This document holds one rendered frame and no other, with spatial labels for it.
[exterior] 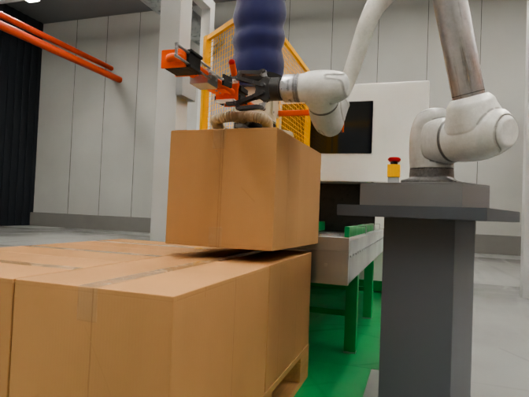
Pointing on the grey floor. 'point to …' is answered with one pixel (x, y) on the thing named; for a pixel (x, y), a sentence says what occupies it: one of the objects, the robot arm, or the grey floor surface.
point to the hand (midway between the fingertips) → (225, 91)
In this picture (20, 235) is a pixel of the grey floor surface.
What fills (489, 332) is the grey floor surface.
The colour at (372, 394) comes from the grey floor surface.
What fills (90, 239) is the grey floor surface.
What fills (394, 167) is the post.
